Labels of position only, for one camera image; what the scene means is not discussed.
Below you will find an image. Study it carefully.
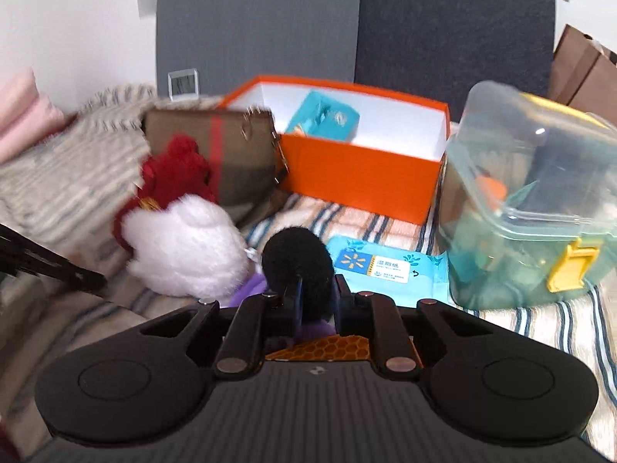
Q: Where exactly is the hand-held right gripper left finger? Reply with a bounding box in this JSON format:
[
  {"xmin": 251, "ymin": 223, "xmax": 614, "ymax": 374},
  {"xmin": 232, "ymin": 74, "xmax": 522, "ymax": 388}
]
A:
[{"xmin": 136, "ymin": 276, "xmax": 305, "ymax": 381}]

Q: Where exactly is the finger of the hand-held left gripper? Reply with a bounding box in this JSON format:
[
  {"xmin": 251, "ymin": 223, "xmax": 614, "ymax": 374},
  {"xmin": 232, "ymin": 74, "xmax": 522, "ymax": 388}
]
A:
[{"xmin": 0, "ymin": 224, "xmax": 108, "ymax": 295}]

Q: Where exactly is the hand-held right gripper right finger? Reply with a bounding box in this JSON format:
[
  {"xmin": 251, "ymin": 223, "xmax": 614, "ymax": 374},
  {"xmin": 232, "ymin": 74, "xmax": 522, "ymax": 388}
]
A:
[{"xmin": 334, "ymin": 274, "xmax": 493, "ymax": 381}]

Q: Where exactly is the purple soft item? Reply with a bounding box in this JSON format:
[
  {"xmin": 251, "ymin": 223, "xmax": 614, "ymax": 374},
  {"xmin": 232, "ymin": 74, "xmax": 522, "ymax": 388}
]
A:
[{"xmin": 230, "ymin": 272, "xmax": 339, "ymax": 344}]

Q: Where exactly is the orange honeycomb silicone mat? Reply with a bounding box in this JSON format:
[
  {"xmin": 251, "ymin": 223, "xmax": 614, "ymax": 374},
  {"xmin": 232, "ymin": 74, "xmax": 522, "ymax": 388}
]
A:
[{"xmin": 265, "ymin": 335, "xmax": 420, "ymax": 362}]

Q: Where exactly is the black fuzzy pompom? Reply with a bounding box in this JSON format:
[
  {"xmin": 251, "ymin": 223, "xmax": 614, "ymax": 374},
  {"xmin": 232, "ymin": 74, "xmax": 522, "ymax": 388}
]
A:
[{"xmin": 261, "ymin": 228, "xmax": 336, "ymax": 323}]

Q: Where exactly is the white and red plush chicken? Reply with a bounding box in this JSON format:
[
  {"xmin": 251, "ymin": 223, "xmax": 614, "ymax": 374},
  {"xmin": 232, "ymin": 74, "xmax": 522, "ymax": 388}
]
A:
[{"xmin": 113, "ymin": 135, "xmax": 257, "ymax": 298}]

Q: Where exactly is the orange cardboard box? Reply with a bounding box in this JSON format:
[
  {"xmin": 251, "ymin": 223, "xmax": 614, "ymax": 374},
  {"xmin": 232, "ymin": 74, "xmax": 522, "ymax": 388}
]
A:
[{"xmin": 214, "ymin": 74, "xmax": 452, "ymax": 225}]

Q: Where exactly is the teal cartoon print packet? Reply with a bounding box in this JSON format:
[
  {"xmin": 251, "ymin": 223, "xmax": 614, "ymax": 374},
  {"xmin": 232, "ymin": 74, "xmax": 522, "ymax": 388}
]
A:
[{"xmin": 284, "ymin": 91, "xmax": 361, "ymax": 144}]

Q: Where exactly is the blue wet wipes pack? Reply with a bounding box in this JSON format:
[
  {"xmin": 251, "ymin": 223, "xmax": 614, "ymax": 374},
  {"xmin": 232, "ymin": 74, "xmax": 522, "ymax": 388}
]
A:
[{"xmin": 325, "ymin": 235, "xmax": 452, "ymax": 308}]

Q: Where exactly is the pink pillow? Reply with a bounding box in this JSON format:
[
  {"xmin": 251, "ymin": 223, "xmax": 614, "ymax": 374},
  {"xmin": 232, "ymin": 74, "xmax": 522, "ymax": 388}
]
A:
[{"xmin": 0, "ymin": 68, "xmax": 66, "ymax": 166}]

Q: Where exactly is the orange cap bottle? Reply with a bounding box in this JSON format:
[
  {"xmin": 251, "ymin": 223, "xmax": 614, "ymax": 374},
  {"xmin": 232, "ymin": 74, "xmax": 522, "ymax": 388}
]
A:
[{"xmin": 479, "ymin": 177, "xmax": 508, "ymax": 206}]

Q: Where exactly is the brown striped zip pouch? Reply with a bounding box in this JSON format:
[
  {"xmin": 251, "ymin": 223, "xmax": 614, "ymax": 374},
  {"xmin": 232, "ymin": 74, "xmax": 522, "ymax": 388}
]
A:
[{"xmin": 142, "ymin": 106, "xmax": 291, "ymax": 214}]

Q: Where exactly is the white digital clock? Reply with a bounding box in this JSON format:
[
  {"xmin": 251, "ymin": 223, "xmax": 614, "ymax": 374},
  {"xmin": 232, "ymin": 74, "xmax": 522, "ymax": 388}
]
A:
[{"xmin": 168, "ymin": 70, "xmax": 198, "ymax": 102}]

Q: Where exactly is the light grey felt panel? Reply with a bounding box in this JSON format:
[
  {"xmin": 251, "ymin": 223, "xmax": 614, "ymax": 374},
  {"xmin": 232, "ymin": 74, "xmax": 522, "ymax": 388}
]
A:
[{"xmin": 155, "ymin": 0, "xmax": 362, "ymax": 103}]

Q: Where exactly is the dark grey felt panel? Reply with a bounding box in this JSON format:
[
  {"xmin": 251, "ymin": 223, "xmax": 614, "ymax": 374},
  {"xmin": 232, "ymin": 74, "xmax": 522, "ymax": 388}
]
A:
[{"xmin": 354, "ymin": 0, "xmax": 556, "ymax": 103}]

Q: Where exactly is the brown paper bag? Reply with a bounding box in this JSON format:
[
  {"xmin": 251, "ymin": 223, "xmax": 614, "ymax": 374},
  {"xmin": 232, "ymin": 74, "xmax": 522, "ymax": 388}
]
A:
[{"xmin": 547, "ymin": 24, "xmax": 617, "ymax": 108}]

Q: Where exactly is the clear storage box yellow handle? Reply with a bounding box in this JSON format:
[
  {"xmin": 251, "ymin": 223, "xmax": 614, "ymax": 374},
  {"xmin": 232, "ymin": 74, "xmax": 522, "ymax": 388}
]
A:
[{"xmin": 436, "ymin": 81, "xmax": 617, "ymax": 310}]

